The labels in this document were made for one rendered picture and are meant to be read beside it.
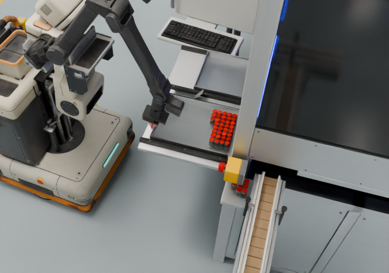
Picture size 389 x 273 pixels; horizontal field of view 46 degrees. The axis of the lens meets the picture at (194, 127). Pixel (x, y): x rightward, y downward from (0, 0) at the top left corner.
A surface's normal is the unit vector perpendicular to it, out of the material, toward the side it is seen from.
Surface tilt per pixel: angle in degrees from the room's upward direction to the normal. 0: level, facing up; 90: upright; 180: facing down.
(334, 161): 90
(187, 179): 0
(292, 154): 90
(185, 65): 0
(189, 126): 0
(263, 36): 90
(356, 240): 90
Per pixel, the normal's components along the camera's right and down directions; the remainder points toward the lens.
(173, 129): 0.04, -0.63
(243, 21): -0.37, 0.71
